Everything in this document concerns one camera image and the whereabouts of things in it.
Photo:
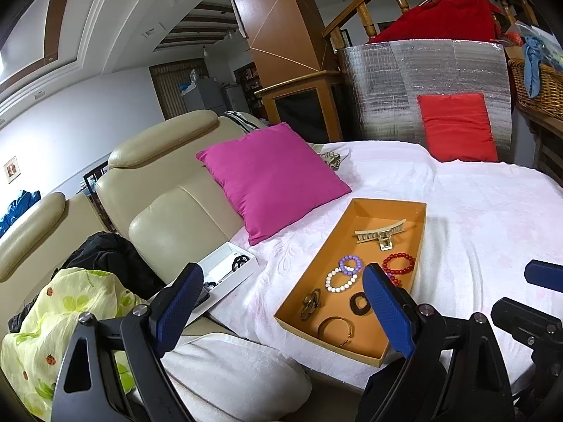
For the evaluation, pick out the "beige leather sofa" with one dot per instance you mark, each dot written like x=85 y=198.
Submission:
x=145 y=176

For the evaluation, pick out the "wooden cabinet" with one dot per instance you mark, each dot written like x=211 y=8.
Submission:
x=299 y=81

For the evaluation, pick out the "orange tray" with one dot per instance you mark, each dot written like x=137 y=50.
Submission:
x=334 y=250

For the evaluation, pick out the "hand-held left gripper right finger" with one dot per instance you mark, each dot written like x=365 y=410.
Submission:
x=387 y=312

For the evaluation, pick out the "white open box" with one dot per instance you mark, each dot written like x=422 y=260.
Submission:
x=231 y=280

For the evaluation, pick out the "brown window blind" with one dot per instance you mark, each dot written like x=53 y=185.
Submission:
x=167 y=83

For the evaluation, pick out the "white patterned blanket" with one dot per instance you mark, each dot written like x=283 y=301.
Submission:
x=484 y=211

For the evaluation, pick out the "red cloth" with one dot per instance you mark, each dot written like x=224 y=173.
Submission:
x=440 y=17

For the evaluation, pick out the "wooden column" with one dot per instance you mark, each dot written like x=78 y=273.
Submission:
x=277 y=17

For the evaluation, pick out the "blue cloth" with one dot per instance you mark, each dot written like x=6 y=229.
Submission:
x=532 y=70

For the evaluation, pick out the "red pillow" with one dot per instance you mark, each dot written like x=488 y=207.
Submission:
x=457 y=127

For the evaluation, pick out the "pink pillow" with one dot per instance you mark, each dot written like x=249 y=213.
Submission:
x=272 y=176

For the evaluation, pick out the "gold hair claw clip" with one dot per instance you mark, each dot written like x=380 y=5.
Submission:
x=374 y=233

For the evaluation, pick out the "silver insulation sheet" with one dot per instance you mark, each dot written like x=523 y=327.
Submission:
x=387 y=88

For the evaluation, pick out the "black cloth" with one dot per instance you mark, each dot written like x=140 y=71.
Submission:
x=110 y=255

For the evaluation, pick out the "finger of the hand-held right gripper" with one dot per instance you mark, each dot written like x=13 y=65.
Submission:
x=545 y=274
x=523 y=321

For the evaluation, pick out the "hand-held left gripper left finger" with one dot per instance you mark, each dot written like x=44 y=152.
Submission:
x=176 y=312

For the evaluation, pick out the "wooden side table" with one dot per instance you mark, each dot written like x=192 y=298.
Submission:
x=543 y=140

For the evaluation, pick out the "striped cloth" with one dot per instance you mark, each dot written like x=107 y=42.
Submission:
x=242 y=121

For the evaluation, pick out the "wicker basket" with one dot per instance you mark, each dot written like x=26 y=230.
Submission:
x=550 y=92

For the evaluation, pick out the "grey refrigerator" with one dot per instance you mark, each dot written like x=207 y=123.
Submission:
x=202 y=96

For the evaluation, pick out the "dark metal hair clip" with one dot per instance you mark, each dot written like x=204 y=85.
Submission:
x=310 y=305

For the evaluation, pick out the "blue jacket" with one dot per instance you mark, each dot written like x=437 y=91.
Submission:
x=17 y=206

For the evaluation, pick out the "patterned crumpled cloth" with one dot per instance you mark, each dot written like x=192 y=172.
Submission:
x=332 y=160

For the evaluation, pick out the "yellow-green printed cloth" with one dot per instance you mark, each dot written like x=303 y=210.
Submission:
x=66 y=299

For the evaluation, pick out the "white pillow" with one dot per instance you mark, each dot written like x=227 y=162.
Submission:
x=228 y=373

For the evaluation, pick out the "wall picture frame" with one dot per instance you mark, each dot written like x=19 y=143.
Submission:
x=11 y=169

